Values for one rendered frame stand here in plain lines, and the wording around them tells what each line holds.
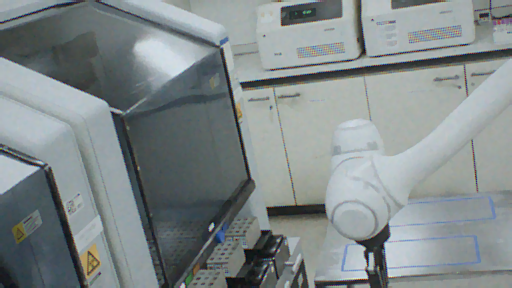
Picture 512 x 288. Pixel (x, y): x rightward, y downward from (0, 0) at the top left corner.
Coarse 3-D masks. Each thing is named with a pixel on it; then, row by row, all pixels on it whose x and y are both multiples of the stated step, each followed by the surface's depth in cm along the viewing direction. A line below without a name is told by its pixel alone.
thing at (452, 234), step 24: (480, 192) 202; (504, 192) 199; (408, 216) 197; (432, 216) 194; (456, 216) 191; (480, 216) 188; (504, 216) 185; (336, 240) 192; (408, 240) 183; (432, 240) 181; (456, 240) 178; (480, 240) 176; (504, 240) 174; (336, 264) 179; (360, 264) 177; (408, 264) 172; (432, 264) 170; (456, 264) 167; (480, 264) 165; (504, 264) 163
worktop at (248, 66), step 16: (480, 32) 366; (432, 48) 352; (448, 48) 346; (464, 48) 339; (480, 48) 337; (496, 48) 335; (240, 64) 414; (256, 64) 404; (320, 64) 370; (336, 64) 362; (352, 64) 359; (368, 64) 356; (240, 80) 381
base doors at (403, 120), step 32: (480, 64) 341; (256, 96) 383; (320, 96) 372; (352, 96) 367; (384, 96) 362; (416, 96) 356; (448, 96) 351; (256, 128) 390; (288, 128) 385; (320, 128) 379; (384, 128) 368; (416, 128) 362; (256, 160) 398; (288, 160) 392; (320, 160) 386; (448, 160) 363; (480, 160) 359; (288, 192) 399; (320, 192) 393; (416, 192) 376; (448, 192) 370
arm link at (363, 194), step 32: (480, 96) 115; (448, 128) 113; (480, 128) 114; (352, 160) 120; (384, 160) 114; (416, 160) 112; (352, 192) 110; (384, 192) 111; (352, 224) 110; (384, 224) 111
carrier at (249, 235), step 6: (252, 216) 204; (252, 222) 200; (246, 228) 197; (252, 228) 198; (258, 228) 203; (240, 234) 194; (246, 234) 194; (252, 234) 198; (258, 234) 203; (246, 240) 194; (252, 240) 198; (246, 246) 194; (252, 246) 197
